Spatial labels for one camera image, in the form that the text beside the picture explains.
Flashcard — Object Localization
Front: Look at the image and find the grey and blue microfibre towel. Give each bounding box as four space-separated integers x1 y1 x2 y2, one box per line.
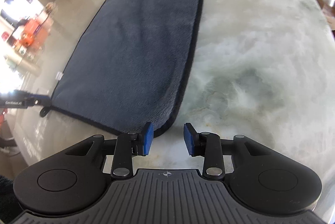
40 0 203 137

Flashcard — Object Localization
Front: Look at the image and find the orange box on table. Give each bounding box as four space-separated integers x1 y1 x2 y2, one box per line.
18 19 41 48

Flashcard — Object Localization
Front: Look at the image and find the cardboard box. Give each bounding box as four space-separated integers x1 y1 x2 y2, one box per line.
316 0 335 31

